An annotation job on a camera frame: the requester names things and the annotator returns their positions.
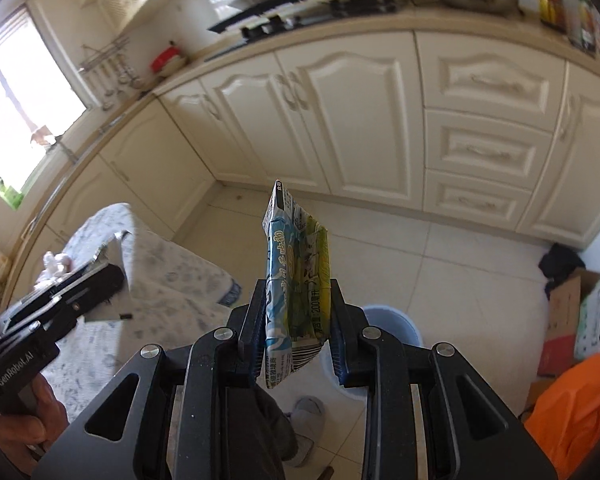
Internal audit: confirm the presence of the metal utensil rack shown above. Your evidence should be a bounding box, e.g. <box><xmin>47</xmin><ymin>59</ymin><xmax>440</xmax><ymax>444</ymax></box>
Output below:
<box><xmin>77</xmin><ymin>37</ymin><xmax>131</xmax><ymax>74</ymax></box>

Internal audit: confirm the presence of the white bowl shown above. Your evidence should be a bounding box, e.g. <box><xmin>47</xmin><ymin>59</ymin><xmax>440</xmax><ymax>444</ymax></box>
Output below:
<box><xmin>155</xmin><ymin>57</ymin><xmax>189</xmax><ymax>79</ymax></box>

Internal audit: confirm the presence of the green drink carton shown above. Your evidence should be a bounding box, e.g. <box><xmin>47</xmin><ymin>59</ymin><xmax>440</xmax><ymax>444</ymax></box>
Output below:
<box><xmin>260</xmin><ymin>178</ymin><xmax>332</xmax><ymax>392</ymax></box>

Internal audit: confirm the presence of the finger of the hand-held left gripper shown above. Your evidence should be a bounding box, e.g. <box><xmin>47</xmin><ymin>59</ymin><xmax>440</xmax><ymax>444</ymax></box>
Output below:
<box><xmin>22</xmin><ymin>261</ymin><xmax>126</xmax><ymax>306</ymax></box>
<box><xmin>0</xmin><ymin>284</ymin><xmax>124</xmax><ymax>348</ymax></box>

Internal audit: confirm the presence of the person's left hand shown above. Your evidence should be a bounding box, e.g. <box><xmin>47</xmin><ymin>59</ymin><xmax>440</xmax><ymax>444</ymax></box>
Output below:
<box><xmin>0</xmin><ymin>374</ymin><xmax>70</xmax><ymax>476</ymax></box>

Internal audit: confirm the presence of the orange plastic bag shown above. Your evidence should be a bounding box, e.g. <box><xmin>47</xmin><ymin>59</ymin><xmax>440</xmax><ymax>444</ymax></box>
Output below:
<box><xmin>524</xmin><ymin>352</ymin><xmax>600</xmax><ymax>480</ymax></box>

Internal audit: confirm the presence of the black gas hob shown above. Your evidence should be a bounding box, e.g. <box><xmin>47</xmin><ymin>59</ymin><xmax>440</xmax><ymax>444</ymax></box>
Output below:
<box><xmin>207</xmin><ymin>0</ymin><xmax>398</xmax><ymax>45</ymax></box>

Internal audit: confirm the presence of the metal spatula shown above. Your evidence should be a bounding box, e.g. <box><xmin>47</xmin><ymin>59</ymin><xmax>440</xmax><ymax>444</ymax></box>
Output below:
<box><xmin>111</xmin><ymin>62</ymin><xmax>127</xmax><ymax>99</ymax></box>

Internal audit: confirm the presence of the red lidded container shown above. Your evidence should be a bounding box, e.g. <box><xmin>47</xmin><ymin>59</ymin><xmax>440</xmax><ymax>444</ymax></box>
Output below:
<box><xmin>151</xmin><ymin>46</ymin><xmax>182</xmax><ymax>72</ymax></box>

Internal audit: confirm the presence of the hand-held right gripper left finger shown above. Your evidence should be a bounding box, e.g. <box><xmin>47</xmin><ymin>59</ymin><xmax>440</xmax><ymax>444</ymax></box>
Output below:
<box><xmin>30</xmin><ymin>277</ymin><xmax>271</xmax><ymax>480</ymax></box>

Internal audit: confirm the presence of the dark sauce bottle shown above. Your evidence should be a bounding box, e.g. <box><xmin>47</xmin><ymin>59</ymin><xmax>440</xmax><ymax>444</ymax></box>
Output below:
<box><xmin>536</xmin><ymin>0</ymin><xmax>567</xmax><ymax>33</ymax></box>

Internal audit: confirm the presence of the white crumpled tissue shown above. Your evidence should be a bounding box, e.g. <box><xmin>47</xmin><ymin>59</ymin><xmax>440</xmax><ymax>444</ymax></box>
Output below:
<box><xmin>41</xmin><ymin>251</ymin><xmax>75</xmax><ymax>282</ymax></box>

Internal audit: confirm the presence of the person's dark trouser leg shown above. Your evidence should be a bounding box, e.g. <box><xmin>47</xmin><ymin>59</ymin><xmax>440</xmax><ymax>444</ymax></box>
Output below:
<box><xmin>250</xmin><ymin>385</ymin><xmax>299</xmax><ymax>469</ymax></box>

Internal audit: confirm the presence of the beige countertop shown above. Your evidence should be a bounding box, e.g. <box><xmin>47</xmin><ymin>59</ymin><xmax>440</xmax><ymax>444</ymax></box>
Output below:
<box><xmin>10</xmin><ymin>0</ymin><xmax>600</xmax><ymax>261</ymax></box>

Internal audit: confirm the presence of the light blue plastic bin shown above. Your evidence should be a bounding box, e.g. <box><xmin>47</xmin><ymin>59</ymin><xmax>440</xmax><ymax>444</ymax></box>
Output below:
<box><xmin>320</xmin><ymin>305</ymin><xmax>425</xmax><ymax>401</ymax></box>

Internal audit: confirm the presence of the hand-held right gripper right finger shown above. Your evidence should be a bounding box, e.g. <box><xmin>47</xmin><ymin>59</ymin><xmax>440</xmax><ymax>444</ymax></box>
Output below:
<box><xmin>327</xmin><ymin>276</ymin><xmax>561</xmax><ymax>480</ymax></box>

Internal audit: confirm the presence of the brown cardboard box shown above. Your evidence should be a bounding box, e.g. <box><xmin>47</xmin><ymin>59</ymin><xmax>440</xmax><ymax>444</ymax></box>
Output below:
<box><xmin>536</xmin><ymin>267</ymin><xmax>600</xmax><ymax>379</ymax></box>

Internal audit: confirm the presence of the blue patterned tablecloth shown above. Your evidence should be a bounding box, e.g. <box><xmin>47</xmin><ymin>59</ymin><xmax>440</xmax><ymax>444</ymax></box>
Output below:
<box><xmin>27</xmin><ymin>203</ymin><xmax>243</xmax><ymax>426</ymax></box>

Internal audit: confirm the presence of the person's grey slipper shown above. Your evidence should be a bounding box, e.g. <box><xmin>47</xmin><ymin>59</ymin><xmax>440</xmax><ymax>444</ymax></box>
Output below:
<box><xmin>285</xmin><ymin>396</ymin><xmax>326</xmax><ymax>467</ymax></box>

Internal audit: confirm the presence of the black cloth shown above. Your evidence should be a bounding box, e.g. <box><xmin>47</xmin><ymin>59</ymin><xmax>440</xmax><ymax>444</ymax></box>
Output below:
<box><xmin>537</xmin><ymin>242</ymin><xmax>587</xmax><ymax>301</ymax></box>

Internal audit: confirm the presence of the window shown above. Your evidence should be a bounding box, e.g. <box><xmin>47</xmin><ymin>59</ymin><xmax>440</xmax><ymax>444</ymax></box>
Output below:
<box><xmin>0</xmin><ymin>2</ymin><xmax>88</xmax><ymax>196</ymax></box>

